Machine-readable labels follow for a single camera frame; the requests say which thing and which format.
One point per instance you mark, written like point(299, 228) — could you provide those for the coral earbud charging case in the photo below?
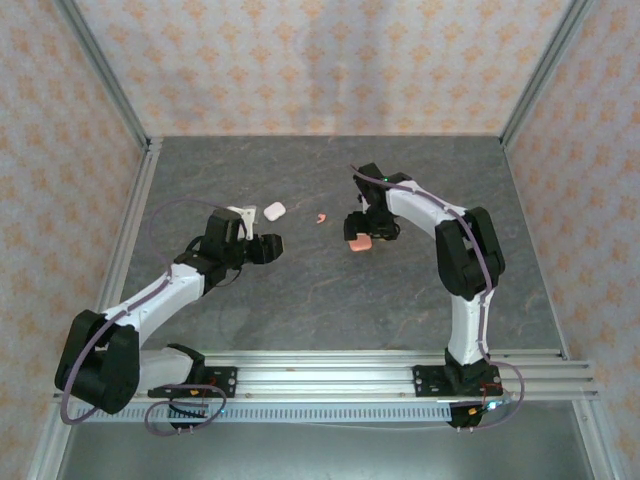
point(360, 245)

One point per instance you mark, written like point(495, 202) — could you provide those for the pale pink earbud charging case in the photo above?
point(274, 211)

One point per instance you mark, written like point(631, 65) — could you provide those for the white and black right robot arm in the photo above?
point(465, 325)

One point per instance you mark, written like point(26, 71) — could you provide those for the grey metal lower panel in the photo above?
point(320, 455)

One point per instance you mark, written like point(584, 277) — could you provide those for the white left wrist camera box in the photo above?
point(247, 215)

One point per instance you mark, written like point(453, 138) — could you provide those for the aluminium side rail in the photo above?
point(135, 200)

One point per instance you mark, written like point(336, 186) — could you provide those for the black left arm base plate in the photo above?
point(225, 382)

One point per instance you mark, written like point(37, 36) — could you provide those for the aluminium mounting rail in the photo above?
point(325, 380)

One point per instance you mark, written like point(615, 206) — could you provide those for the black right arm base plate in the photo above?
point(425, 380)

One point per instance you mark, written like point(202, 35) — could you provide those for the aluminium frame post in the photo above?
point(542, 75)
point(107, 75)

